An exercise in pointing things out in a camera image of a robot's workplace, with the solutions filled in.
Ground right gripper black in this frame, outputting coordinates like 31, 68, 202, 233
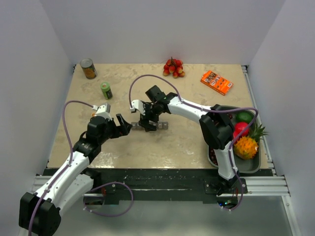
139, 102, 162, 132

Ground green lidded pill bottle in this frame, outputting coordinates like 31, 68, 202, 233
100, 82, 113, 99

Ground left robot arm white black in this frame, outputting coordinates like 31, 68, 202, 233
19, 114, 132, 236

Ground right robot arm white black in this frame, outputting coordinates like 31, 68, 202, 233
130, 86, 238, 193

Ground tin can fruit label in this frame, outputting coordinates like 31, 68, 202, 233
80, 59, 97, 79

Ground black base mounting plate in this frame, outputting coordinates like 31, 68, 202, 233
43, 167, 249, 206

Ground red toy fruit bunch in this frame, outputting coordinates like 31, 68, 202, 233
163, 57, 186, 79

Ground dark red toy grapes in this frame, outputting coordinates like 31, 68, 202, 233
208, 148, 218, 166

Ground orange cardboard box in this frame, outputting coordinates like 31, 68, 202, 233
200, 70, 234, 96

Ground red toy apple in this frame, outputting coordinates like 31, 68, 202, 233
233, 121, 249, 137

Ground green toy avocado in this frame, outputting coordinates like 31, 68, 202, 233
235, 112, 252, 123

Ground toy pineapple orange yellow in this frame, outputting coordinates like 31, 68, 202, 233
233, 124, 268, 160

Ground grey fruit tray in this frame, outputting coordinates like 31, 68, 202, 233
208, 110, 261, 174

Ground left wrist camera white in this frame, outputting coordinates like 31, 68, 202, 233
92, 103, 112, 120

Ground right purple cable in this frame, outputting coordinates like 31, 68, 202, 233
128, 74, 259, 209

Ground aluminium frame rail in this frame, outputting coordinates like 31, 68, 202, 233
31, 175, 291, 197

